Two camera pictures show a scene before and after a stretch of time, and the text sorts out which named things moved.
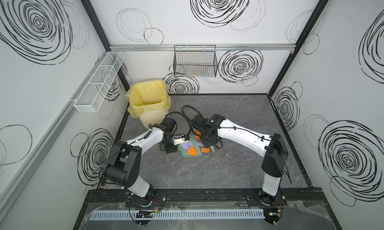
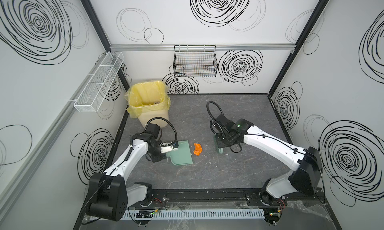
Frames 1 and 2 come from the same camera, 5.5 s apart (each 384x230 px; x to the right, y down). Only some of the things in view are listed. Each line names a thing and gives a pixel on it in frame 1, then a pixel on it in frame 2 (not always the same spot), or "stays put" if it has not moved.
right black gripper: (208, 141) -> (223, 140)
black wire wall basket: (195, 60) stays put
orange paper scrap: (198, 132) -> (198, 149)
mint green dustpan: (184, 151) -> (182, 155)
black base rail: (209, 196) stays put
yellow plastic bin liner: (147, 96) stays put
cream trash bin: (153, 117) stays put
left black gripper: (171, 146) -> (159, 155)
